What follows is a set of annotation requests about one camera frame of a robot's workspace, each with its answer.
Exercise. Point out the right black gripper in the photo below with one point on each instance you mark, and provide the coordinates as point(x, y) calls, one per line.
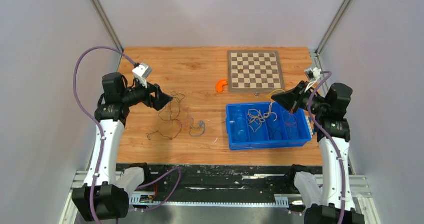
point(292, 98)

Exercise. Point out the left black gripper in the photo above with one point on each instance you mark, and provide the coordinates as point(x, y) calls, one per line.
point(161, 99)

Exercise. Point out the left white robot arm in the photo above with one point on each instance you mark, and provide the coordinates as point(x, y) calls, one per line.
point(103, 196)

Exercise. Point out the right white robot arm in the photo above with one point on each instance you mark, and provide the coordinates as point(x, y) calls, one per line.
point(333, 202)

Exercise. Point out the white toy block strip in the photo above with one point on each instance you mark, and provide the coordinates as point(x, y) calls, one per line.
point(310, 125)

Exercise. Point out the wooden chessboard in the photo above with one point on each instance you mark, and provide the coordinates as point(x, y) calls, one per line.
point(254, 71)

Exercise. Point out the blue plastic divided bin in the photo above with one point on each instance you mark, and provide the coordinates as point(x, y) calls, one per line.
point(264, 125)

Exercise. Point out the orange curved plastic piece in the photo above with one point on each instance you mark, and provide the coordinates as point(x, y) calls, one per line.
point(220, 85)

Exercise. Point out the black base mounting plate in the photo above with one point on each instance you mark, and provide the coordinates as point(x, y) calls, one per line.
point(220, 183)

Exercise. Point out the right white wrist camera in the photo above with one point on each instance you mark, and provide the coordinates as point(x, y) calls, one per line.
point(313, 74)

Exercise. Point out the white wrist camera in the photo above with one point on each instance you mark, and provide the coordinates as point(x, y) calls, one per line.
point(313, 74)
point(141, 72)

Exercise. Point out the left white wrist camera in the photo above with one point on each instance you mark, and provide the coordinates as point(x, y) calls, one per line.
point(141, 72)

